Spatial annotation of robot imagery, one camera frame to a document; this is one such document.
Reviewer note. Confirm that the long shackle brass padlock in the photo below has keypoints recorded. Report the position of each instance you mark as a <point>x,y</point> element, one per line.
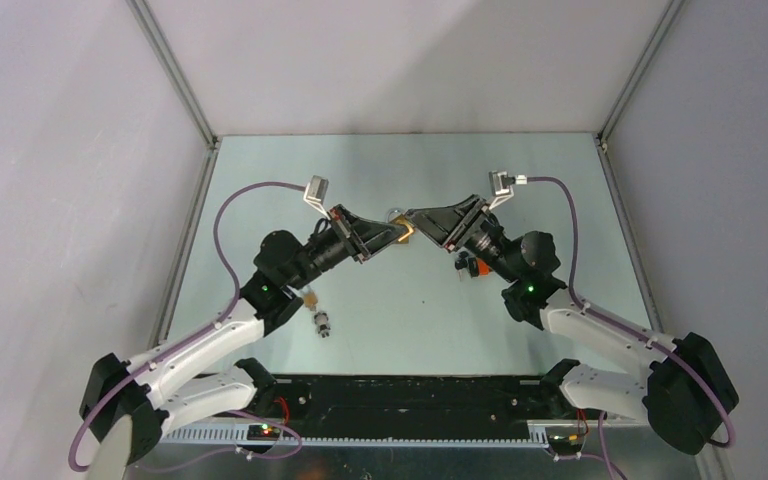
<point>310,300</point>

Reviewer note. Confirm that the slotted grey cable duct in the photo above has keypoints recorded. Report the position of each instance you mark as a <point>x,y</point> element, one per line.
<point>249,434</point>

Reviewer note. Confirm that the aluminium frame post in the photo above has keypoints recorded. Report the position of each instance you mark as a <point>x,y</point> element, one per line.
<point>640,68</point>
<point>158,42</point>

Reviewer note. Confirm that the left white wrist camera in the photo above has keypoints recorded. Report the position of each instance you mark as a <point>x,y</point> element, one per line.
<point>315,193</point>

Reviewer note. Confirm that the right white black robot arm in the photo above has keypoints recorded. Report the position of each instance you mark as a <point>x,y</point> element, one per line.
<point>677,385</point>

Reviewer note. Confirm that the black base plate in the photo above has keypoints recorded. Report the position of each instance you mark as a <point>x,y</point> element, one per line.
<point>413,406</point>

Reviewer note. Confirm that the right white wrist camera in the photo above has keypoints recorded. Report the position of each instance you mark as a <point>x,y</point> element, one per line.
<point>502,187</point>

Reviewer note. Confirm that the right aluminium frame post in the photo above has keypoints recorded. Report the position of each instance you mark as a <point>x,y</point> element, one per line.
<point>640,68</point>

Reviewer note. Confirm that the orange black padlock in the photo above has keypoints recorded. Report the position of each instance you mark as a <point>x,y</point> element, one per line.
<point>477,268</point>

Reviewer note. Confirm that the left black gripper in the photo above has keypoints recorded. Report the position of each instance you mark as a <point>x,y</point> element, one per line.
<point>366,237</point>

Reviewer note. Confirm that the left aluminium frame post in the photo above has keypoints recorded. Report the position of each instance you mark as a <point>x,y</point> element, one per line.
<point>158,42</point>

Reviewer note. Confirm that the small brass padlock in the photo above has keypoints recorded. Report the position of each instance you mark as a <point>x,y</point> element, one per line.
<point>408,231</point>

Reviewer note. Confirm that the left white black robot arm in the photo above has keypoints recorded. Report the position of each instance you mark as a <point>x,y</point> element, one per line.
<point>165,388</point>

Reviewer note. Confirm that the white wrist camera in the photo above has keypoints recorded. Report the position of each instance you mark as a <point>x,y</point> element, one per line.
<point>502,187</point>
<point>315,193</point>

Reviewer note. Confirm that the large brass padlock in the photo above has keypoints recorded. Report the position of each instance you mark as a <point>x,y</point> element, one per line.
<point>396,216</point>

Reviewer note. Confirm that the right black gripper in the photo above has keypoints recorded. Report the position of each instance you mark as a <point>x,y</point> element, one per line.
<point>445,225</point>

